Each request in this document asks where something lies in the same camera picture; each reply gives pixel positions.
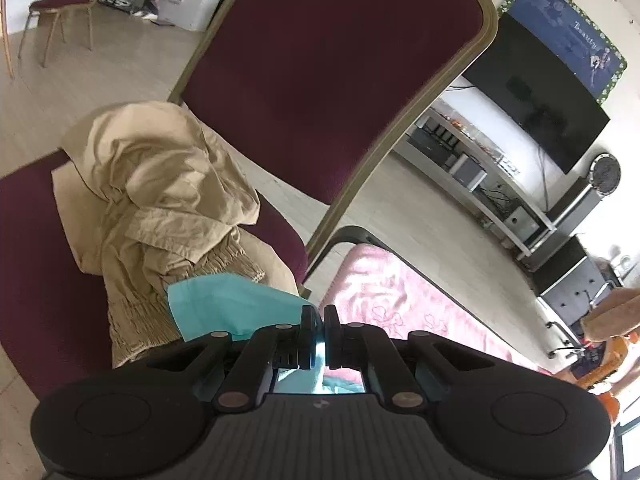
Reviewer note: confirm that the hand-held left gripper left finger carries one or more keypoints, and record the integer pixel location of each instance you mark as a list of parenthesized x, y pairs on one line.
[(307, 330)]

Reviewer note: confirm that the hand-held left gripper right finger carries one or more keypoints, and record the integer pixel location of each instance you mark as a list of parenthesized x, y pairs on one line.
[(334, 332)]

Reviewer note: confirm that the teal t-shirt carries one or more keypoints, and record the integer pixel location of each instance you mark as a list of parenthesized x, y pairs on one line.
[(225, 305)]

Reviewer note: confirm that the pink printed blanket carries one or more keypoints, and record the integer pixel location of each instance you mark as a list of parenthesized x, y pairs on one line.
[(400, 300)]

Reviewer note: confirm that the beige pants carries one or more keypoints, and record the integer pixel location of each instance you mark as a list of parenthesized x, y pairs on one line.
[(165, 195)]

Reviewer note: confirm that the grey television stand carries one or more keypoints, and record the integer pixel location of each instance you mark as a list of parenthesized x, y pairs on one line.
[(537, 220)]

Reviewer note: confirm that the black drawer cabinet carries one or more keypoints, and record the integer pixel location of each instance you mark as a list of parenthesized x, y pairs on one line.
[(565, 275)]

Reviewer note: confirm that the black and silver tower speaker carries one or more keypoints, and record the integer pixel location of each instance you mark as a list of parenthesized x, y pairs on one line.
[(565, 220)]

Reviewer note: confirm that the orange snack packet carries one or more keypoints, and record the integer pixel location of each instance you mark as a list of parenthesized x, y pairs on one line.
[(607, 365)]

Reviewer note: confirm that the tan bag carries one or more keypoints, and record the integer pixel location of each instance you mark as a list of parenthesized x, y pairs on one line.
[(615, 315)]

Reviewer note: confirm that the black television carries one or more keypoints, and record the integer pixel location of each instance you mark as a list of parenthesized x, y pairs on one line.
[(540, 100)]

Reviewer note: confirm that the maroon chair with gold frame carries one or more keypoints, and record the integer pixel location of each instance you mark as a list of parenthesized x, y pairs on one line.
[(55, 2), (325, 60)]

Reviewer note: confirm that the blue wall poster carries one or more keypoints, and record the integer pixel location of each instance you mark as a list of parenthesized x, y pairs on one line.
[(550, 5)]

